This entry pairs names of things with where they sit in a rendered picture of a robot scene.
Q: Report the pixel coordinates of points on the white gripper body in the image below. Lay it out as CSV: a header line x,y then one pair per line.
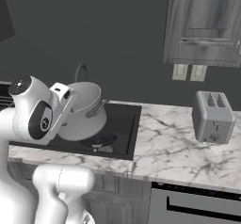
x,y
62,115

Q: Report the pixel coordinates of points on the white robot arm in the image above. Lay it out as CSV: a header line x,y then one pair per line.
x,y
22,177

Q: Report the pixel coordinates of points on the dark frying pan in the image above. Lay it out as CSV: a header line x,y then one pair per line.
x,y
102,139

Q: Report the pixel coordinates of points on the black stove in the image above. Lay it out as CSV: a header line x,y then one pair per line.
x,y
3,96

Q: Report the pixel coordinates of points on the black sink basin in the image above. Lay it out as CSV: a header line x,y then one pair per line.
x,y
125,130

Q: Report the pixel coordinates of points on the dark curved tap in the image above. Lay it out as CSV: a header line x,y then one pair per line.
x,y
82,67

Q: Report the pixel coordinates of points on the grey wooden base cupboard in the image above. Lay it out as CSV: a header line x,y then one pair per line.
x,y
125,199

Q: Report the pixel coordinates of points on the grey toaster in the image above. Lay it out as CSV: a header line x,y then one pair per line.
x,y
212,118

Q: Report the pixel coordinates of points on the grey dishwasher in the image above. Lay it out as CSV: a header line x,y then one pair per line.
x,y
194,207

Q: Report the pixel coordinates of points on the white wall socket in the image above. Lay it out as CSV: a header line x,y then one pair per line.
x,y
198,73
180,72

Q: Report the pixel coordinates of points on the grey wooden wall cupboard door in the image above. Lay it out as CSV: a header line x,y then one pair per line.
x,y
204,20

